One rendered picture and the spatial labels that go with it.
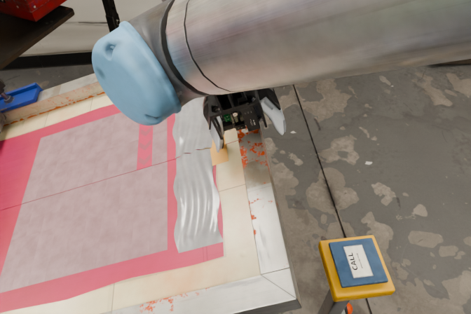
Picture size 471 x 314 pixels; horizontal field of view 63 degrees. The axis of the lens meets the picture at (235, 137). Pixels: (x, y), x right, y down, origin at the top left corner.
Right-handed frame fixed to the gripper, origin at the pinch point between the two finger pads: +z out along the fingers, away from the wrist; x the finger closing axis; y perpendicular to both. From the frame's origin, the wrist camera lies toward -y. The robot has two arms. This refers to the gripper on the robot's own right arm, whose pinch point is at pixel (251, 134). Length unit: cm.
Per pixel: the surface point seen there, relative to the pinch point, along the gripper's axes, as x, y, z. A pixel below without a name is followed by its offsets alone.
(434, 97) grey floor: 110, -133, 163
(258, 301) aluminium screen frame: -2.6, 28.7, -3.3
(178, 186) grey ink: -13.6, 6.8, 0.1
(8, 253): -45.5, 10.3, 1.3
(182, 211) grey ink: -13.0, 11.6, 0.1
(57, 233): -36.1, 9.1, 1.1
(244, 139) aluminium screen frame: -0.8, 3.6, -3.2
